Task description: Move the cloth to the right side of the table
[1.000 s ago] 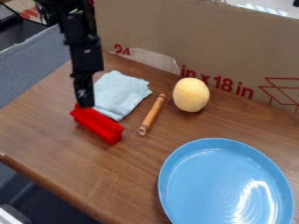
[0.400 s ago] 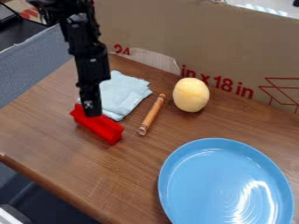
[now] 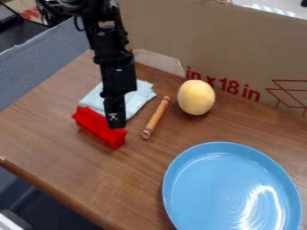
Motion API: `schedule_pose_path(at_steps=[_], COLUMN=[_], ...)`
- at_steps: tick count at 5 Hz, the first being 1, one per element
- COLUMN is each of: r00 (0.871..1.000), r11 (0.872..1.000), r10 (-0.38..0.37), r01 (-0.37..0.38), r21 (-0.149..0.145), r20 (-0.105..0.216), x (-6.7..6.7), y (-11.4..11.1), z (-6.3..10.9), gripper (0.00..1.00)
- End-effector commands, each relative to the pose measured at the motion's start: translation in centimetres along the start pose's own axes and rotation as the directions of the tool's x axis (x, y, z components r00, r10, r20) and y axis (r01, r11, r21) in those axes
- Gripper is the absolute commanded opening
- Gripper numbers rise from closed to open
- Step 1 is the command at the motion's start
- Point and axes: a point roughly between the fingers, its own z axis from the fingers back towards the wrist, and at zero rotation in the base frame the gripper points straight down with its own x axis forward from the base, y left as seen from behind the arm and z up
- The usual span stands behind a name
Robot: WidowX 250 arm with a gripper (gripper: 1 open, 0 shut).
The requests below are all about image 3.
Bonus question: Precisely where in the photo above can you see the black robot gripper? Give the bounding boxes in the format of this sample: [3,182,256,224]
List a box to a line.
[94,52,136,129]

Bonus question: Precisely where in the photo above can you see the light blue cloth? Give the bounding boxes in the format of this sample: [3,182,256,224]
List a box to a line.
[78,80,156,119]

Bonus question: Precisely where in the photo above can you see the red plastic block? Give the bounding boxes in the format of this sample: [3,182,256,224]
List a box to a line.
[72,106,126,149]

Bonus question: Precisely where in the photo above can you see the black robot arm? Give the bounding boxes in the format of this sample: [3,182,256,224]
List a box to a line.
[57,0,136,129]

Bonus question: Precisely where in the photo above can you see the orange crayon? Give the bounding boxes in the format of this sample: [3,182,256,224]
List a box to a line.
[140,96,170,139]

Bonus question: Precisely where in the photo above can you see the yellow potato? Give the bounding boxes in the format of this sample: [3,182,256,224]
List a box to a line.
[177,80,214,116]

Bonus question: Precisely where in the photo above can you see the grey fabric panel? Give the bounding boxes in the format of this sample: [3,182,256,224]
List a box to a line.
[0,19,88,111]

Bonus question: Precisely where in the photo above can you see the blue round plate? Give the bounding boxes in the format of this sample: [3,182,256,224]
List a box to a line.
[161,142,301,230]

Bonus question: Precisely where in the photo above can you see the brown cardboard box wall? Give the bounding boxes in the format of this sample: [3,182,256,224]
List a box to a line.
[117,0,307,119]

